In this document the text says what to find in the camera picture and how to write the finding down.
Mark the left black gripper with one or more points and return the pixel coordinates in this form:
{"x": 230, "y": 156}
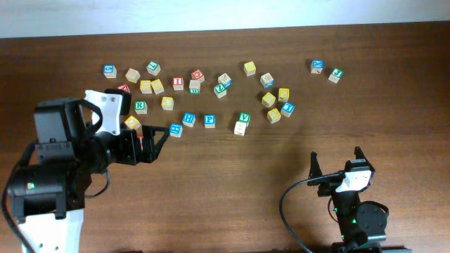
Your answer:
{"x": 133, "y": 154}

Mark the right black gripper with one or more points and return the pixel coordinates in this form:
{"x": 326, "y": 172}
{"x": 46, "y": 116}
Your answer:
{"x": 329, "y": 185}

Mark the red letter I block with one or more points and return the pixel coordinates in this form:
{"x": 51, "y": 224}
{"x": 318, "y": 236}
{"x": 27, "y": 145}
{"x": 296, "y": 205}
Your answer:
{"x": 178, "y": 83}

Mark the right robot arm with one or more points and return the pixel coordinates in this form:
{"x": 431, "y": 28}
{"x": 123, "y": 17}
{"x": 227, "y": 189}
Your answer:
{"x": 362, "y": 224}

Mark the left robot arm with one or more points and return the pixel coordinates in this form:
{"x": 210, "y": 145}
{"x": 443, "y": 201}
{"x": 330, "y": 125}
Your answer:
{"x": 44, "y": 197}

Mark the yellow block lower left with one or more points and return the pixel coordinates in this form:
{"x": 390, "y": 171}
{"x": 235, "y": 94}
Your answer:
{"x": 132, "y": 123}

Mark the green letter R block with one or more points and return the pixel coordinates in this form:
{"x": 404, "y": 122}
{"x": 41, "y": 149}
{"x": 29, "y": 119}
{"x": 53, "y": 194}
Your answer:
{"x": 141, "y": 107}

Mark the blue block lower left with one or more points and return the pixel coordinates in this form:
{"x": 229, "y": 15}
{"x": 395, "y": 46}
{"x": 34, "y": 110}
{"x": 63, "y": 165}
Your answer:
{"x": 175, "y": 130}

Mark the yellow block centre left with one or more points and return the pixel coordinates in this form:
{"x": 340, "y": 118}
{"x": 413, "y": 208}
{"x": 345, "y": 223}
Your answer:
{"x": 167, "y": 103}

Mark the blue letter H block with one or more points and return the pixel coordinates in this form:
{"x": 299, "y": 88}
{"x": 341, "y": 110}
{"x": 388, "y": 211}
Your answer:
{"x": 188, "y": 119}

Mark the yellow block right pair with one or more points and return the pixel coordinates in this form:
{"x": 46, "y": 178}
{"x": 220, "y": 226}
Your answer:
{"x": 157, "y": 86}

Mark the yellow block pair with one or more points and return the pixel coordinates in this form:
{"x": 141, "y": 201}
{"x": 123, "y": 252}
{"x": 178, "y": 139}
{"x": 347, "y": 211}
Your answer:
{"x": 157, "y": 86}
{"x": 145, "y": 86}

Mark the yellow block left pair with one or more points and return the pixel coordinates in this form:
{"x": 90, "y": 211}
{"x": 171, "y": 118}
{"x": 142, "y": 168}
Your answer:
{"x": 145, "y": 86}

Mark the red letter K block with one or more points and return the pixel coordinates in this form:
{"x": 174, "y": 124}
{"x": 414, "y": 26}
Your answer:
{"x": 124, "y": 87}

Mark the blue letter P block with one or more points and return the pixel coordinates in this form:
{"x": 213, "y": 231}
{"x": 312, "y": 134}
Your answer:
{"x": 209, "y": 121}

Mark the green letter L block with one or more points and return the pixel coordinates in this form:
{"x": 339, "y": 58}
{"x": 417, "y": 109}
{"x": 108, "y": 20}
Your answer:
{"x": 153, "y": 68}

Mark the green side wooden block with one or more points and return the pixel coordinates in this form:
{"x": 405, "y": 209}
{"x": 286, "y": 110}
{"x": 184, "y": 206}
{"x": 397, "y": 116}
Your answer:
{"x": 194, "y": 86}

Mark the blue block far left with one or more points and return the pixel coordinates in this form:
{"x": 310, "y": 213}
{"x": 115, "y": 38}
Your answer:
{"x": 109, "y": 71}

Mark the blue letter I block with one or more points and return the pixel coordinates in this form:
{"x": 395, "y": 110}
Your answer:
{"x": 287, "y": 109}

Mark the red letter C block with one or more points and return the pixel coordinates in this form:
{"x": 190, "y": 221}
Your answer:
{"x": 198, "y": 75}

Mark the yellow block right lower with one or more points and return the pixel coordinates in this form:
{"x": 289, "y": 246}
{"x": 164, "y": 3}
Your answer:
{"x": 273, "y": 115}

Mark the green letter Z block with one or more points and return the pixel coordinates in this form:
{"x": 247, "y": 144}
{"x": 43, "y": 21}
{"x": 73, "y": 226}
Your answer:
{"x": 220, "y": 90}

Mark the yellow block right upper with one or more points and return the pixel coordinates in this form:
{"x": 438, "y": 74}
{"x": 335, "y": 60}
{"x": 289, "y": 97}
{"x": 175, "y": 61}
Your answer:
{"x": 283, "y": 94}

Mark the green letter J block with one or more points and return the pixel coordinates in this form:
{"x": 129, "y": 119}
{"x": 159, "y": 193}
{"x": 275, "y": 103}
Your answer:
{"x": 336, "y": 75}

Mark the plain carved wooden block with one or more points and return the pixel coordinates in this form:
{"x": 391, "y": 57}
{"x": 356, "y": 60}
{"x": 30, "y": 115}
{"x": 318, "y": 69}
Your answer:
{"x": 240, "y": 128}

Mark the yellow block right left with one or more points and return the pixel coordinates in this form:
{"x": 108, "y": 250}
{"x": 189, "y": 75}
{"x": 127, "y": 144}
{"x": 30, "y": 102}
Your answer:
{"x": 268, "y": 100}

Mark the blue letter X block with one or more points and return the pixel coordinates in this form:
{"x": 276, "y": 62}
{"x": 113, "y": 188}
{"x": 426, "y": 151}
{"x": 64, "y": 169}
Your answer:
{"x": 317, "y": 66}

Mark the green letter V block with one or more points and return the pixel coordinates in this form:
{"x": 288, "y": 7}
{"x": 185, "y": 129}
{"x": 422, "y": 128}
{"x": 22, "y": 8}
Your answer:
{"x": 245, "y": 118}

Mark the yellow block top centre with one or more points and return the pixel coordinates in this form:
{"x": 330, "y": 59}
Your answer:
{"x": 249, "y": 68}

